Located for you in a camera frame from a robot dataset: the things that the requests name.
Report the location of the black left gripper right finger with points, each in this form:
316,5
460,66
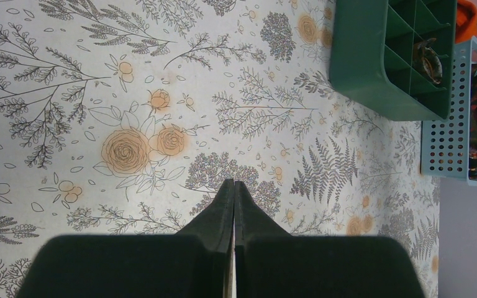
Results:
273,263

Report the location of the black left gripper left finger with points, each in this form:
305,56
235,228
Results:
193,262

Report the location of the light blue perforated basket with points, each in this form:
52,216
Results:
445,144

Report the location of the green compartment organizer tray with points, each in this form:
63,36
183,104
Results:
371,57

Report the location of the rolled patterned tie in tray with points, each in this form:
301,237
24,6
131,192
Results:
426,61

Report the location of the orange cloth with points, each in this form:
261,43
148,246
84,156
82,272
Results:
466,21

